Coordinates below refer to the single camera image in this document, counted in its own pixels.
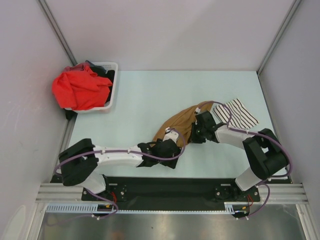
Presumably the tan brown garment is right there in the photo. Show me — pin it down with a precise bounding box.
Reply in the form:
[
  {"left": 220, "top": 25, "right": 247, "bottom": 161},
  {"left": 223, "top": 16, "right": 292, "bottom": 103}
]
[{"left": 152, "top": 102, "right": 213, "bottom": 145}]

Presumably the black white striped tank top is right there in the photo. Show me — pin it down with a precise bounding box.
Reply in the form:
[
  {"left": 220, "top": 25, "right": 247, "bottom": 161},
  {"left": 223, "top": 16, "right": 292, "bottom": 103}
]
[{"left": 211, "top": 98, "right": 260, "bottom": 130}]

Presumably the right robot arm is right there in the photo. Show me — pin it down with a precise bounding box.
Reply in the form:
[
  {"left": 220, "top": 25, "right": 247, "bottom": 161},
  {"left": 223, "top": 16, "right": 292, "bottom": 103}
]
[{"left": 189, "top": 107, "right": 290, "bottom": 201}]

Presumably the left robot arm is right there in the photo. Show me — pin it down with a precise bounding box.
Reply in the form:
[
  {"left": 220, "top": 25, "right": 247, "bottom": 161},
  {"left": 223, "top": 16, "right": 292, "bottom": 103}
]
[{"left": 54, "top": 137, "right": 186, "bottom": 200}]

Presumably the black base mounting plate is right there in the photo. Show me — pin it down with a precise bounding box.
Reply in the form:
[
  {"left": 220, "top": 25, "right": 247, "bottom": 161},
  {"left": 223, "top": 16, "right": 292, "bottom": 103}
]
[{"left": 49, "top": 175, "right": 292, "bottom": 211}]

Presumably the black garment in basket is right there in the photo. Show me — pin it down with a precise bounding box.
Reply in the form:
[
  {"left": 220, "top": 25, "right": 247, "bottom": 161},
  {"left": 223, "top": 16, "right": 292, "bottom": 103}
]
[{"left": 90, "top": 66, "right": 115, "bottom": 80}]

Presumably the white plastic laundry basket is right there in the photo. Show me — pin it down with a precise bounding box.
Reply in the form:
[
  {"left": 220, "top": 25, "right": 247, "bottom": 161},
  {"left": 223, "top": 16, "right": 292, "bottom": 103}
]
[{"left": 73, "top": 60, "right": 118, "bottom": 114}]

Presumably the red garment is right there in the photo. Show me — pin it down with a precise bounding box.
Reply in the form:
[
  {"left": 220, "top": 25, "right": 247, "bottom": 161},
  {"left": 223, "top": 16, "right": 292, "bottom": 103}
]
[{"left": 51, "top": 63, "right": 113, "bottom": 110}]

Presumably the dark blue garment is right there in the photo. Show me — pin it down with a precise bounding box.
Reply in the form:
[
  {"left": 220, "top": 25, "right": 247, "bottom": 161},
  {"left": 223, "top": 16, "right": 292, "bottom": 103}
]
[{"left": 85, "top": 60, "right": 96, "bottom": 68}]

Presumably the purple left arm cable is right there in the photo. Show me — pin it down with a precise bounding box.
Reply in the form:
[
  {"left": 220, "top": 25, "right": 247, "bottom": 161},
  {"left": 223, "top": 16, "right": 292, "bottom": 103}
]
[{"left": 53, "top": 128, "right": 186, "bottom": 221}]

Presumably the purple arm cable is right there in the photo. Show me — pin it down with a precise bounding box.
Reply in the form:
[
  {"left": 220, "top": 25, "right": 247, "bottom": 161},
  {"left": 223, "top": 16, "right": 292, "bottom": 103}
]
[
  {"left": 196, "top": 100, "right": 293, "bottom": 221},
  {"left": 53, "top": 128, "right": 186, "bottom": 221}
]

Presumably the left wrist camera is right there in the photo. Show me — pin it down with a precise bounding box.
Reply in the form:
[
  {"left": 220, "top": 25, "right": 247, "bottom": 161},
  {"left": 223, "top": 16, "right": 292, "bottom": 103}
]
[{"left": 163, "top": 127, "right": 179, "bottom": 144}]

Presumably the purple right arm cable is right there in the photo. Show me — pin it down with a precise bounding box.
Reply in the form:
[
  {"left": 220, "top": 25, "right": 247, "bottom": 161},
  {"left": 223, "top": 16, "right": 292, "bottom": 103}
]
[{"left": 196, "top": 100, "right": 293, "bottom": 221}]

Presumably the white slotted cable duct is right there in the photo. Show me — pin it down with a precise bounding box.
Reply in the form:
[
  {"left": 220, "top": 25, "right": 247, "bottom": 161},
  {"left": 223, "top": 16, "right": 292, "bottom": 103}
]
[{"left": 46, "top": 203, "right": 248, "bottom": 215}]

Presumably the aluminium frame rail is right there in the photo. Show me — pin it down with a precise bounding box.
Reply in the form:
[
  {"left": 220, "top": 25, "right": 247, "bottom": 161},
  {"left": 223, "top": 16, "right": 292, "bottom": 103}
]
[{"left": 35, "top": 183, "right": 309, "bottom": 205}]

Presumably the right aluminium corner post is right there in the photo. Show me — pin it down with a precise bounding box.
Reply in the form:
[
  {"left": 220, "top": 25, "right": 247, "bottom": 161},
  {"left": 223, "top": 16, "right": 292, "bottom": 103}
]
[{"left": 256, "top": 0, "right": 304, "bottom": 77}]

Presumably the aluminium corner post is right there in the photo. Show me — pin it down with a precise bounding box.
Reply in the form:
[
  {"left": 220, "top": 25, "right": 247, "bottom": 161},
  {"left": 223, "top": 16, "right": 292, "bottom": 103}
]
[
  {"left": 36, "top": 0, "right": 78, "bottom": 66},
  {"left": 256, "top": 0, "right": 304, "bottom": 77}
]

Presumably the left aluminium corner post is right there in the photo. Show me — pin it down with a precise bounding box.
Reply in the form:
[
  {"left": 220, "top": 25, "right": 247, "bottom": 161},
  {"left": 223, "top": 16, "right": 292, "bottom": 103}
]
[{"left": 36, "top": 0, "right": 78, "bottom": 66}]

